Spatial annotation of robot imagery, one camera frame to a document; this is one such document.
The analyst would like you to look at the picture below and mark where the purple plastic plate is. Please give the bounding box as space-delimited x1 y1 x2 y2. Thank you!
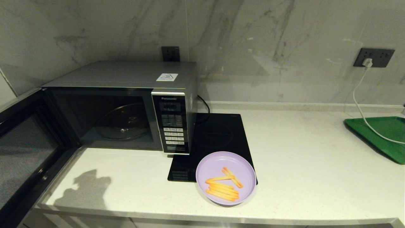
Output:
196 151 257 206

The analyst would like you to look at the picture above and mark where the glass microwave door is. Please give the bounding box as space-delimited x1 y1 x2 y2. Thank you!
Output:
0 88 83 228

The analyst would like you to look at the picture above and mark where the silver Panasonic microwave body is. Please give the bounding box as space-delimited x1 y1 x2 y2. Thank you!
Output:
41 61 198 155

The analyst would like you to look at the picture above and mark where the black induction cooktop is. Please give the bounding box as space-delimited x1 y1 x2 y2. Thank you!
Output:
167 113 258 185

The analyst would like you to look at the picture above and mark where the green plastic tray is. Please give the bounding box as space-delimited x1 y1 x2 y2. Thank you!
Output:
344 116 405 165

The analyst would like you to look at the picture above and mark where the black power cord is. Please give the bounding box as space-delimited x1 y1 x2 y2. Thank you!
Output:
197 94 210 124

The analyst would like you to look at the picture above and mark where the white power cable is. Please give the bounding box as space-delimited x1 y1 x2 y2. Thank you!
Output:
353 66 405 145

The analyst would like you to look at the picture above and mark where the black wide wall socket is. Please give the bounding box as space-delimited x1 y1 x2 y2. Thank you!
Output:
354 47 396 68

